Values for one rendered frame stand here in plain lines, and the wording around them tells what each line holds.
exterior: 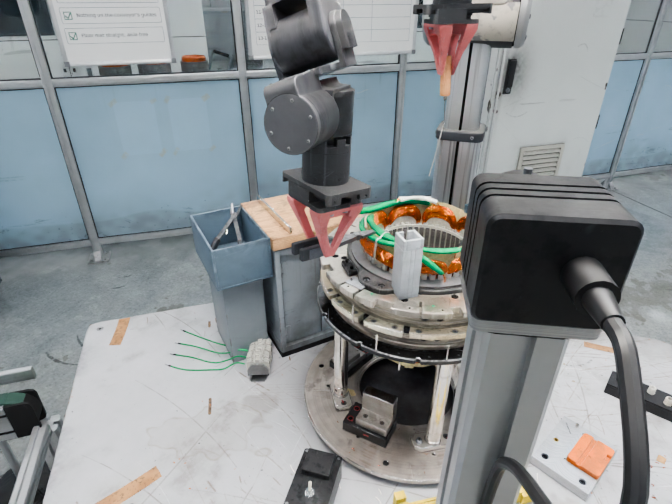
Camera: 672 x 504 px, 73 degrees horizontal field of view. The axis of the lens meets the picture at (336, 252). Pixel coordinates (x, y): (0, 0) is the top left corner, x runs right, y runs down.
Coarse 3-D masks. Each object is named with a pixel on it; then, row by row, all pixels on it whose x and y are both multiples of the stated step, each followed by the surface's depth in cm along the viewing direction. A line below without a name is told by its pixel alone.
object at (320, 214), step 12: (288, 180) 55; (288, 192) 56; (300, 192) 54; (312, 204) 52; (324, 204) 53; (348, 204) 54; (360, 204) 55; (312, 216) 53; (324, 216) 52; (336, 216) 55; (348, 216) 55; (324, 228) 54; (348, 228) 57; (324, 240) 56; (336, 240) 57; (324, 252) 57
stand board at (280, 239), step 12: (240, 204) 96; (252, 204) 96; (276, 204) 96; (288, 204) 96; (252, 216) 91; (264, 216) 91; (288, 216) 91; (360, 216) 91; (264, 228) 86; (276, 228) 86; (300, 228) 86; (312, 228) 86; (276, 240) 83; (288, 240) 84
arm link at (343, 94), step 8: (320, 80) 47; (328, 80) 49; (336, 80) 51; (328, 88) 47; (336, 88) 47; (344, 88) 49; (352, 88) 51; (336, 96) 48; (344, 96) 48; (352, 96) 49; (344, 104) 49; (352, 104) 50; (344, 112) 49; (352, 112) 50; (344, 120) 49; (352, 120) 51; (344, 128) 50; (336, 136) 50; (328, 144) 51
